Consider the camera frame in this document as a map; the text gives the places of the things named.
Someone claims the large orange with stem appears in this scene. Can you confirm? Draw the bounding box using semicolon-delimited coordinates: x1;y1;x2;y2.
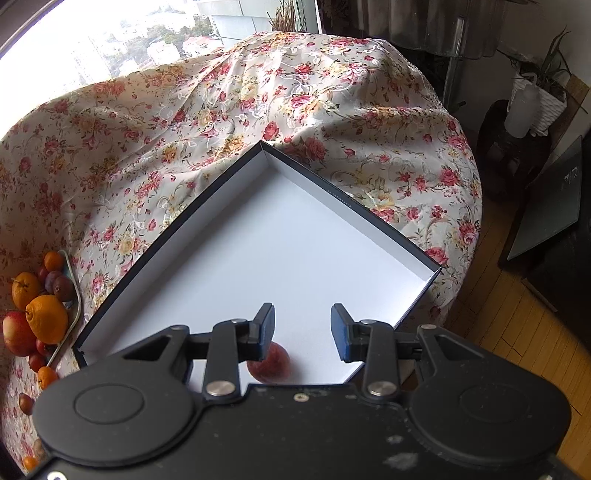
25;295;69;345

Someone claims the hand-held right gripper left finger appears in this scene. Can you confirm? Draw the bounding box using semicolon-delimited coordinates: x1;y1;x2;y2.
121;302;277;400

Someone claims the red apple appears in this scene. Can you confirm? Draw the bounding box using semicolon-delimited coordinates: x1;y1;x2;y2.
2;311;38;357

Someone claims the black flat box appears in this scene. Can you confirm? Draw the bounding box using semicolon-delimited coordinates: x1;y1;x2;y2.
498;134;591;268

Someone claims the white plastic bottle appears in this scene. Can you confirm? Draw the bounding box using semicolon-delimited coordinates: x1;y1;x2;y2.
504;74;539;138

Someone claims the medium orange with stem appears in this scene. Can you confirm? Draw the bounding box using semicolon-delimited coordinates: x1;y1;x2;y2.
11;272;42;311

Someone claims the pale green plate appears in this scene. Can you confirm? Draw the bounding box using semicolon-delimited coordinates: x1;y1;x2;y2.
46;249;83;367

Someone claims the dark round stool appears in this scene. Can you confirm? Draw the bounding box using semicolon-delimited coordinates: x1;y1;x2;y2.
475;99;555;204

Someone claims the white woven planter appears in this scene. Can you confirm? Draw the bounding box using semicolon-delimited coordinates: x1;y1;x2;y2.
510;78;568;137

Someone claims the speckled red plum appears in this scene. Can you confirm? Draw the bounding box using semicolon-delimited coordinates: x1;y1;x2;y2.
246;342;291;384

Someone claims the green potted plant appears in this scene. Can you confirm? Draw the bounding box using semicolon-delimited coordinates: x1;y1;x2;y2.
501;25;578;93

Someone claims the dried grass plant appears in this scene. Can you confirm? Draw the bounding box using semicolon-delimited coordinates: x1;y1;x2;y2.
268;0;308;33

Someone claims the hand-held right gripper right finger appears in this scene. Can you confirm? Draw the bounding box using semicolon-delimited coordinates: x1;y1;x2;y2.
331;303;490;401

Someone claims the black box with white inside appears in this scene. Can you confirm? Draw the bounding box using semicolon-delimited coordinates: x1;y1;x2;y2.
71;141;443;386

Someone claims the floral tablecloth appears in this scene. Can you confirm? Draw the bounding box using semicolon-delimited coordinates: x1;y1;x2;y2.
0;30;483;472

